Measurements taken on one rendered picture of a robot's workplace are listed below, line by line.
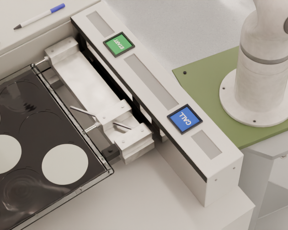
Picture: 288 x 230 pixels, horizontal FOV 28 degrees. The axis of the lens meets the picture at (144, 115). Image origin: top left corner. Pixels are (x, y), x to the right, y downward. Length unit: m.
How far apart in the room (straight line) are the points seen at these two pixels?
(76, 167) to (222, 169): 0.32
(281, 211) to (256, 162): 0.66
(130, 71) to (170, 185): 0.27
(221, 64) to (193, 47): 1.12
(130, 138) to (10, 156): 0.27
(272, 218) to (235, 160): 1.01
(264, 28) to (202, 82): 0.38
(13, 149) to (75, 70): 0.27
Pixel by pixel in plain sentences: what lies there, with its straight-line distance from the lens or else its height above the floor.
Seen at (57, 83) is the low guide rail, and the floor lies 0.84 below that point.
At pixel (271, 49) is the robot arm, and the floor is 1.07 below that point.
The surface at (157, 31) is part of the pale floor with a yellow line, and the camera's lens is 2.68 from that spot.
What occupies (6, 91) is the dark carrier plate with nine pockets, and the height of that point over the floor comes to 0.90.
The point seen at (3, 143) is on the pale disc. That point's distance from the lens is 1.32.
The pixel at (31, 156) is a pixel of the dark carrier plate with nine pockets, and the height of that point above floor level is 0.90.
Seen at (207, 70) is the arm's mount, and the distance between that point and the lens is 1.48.
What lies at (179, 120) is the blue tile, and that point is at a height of 0.96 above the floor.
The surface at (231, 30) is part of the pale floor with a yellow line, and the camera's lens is 2.69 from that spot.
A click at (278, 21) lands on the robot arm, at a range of 1.08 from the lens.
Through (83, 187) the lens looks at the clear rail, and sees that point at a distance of 1.23.
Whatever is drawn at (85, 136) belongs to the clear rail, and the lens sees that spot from 1.29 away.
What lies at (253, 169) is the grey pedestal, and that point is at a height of 0.60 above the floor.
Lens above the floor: 1.99
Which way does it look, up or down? 56 degrees down
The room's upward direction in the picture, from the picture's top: 5 degrees counter-clockwise
